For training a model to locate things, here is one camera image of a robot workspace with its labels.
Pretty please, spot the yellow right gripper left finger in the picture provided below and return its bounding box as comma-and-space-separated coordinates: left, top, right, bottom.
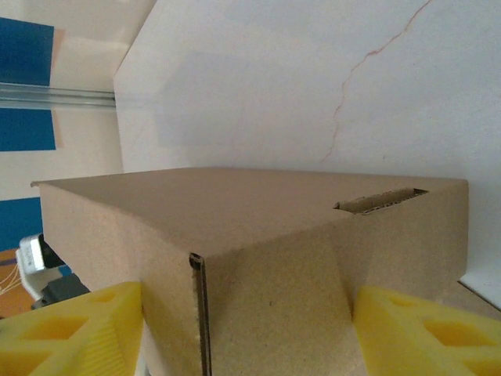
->
0, 280, 144, 376

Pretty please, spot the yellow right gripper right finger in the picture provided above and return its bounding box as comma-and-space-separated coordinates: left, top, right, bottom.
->
351, 284, 501, 376

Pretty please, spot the brown cardboard box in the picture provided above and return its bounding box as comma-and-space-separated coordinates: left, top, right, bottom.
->
30, 167, 501, 376

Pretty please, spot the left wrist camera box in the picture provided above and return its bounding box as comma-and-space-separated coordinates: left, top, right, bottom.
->
17, 233, 59, 275

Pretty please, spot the aluminium left corner post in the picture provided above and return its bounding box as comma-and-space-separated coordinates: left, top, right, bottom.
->
0, 86, 117, 110

